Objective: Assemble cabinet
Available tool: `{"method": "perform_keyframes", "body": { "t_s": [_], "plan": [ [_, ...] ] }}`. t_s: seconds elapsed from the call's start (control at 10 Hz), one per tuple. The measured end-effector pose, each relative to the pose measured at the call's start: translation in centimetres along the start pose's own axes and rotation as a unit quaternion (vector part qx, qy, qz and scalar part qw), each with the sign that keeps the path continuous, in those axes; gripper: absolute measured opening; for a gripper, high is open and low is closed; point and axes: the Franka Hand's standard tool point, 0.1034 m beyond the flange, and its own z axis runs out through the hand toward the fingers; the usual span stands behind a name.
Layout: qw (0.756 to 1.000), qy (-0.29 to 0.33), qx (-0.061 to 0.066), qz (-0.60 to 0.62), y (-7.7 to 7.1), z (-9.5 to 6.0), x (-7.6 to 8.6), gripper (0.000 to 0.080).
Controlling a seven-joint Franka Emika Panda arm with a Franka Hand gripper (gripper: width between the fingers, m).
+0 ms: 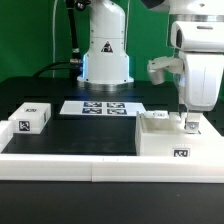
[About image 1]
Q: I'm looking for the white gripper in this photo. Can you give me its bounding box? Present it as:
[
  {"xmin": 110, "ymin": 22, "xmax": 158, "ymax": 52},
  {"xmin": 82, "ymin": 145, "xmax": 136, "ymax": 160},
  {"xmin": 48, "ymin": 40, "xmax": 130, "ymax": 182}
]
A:
[{"xmin": 170, "ymin": 21, "xmax": 224, "ymax": 134}]

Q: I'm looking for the white cabinet door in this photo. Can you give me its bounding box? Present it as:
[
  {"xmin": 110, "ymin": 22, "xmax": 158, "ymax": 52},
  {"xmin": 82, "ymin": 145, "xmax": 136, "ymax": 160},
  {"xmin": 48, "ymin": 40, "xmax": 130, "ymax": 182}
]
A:
[{"xmin": 144, "ymin": 110, "xmax": 180, "ymax": 120}]

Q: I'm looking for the white cabinet body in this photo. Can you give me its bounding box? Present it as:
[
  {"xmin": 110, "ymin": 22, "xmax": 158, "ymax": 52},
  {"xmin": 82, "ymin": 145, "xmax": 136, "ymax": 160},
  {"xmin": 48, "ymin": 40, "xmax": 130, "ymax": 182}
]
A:
[{"xmin": 134, "ymin": 111, "xmax": 224, "ymax": 158}]

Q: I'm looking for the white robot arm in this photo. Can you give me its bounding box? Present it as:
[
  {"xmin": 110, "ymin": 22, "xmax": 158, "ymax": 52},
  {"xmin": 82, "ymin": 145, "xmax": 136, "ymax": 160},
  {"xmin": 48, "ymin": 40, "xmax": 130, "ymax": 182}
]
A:
[{"xmin": 78, "ymin": 0, "xmax": 224, "ymax": 133}]

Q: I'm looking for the white U-shaped fence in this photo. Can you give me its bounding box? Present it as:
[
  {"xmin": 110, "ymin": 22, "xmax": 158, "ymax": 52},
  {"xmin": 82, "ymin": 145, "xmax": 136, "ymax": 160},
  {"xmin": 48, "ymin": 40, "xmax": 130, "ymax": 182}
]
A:
[{"xmin": 0, "ymin": 121, "xmax": 224, "ymax": 183}]

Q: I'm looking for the white sheet with markers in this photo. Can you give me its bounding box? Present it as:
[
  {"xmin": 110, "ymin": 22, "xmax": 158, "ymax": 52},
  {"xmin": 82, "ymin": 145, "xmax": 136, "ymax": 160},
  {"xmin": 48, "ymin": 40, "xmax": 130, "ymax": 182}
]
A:
[{"xmin": 60, "ymin": 101, "xmax": 145, "ymax": 116}]

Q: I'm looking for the small white tagged box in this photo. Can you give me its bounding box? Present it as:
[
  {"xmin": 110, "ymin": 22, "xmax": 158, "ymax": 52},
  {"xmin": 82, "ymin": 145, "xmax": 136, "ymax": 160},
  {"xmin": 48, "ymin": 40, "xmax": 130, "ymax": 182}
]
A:
[{"xmin": 8, "ymin": 102, "xmax": 51, "ymax": 134}]

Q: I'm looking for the black corrugated cable hose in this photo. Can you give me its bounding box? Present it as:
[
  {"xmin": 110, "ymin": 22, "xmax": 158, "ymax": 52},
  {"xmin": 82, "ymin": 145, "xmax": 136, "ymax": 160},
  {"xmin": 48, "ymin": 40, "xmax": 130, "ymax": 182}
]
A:
[{"xmin": 32, "ymin": 0, "xmax": 92, "ymax": 79}]

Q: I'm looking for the white thin cable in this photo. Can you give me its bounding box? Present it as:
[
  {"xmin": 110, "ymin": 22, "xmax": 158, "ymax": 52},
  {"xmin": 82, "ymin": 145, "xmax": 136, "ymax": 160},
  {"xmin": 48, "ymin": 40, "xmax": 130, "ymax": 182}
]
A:
[{"xmin": 51, "ymin": 0, "xmax": 59, "ymax": 79}]

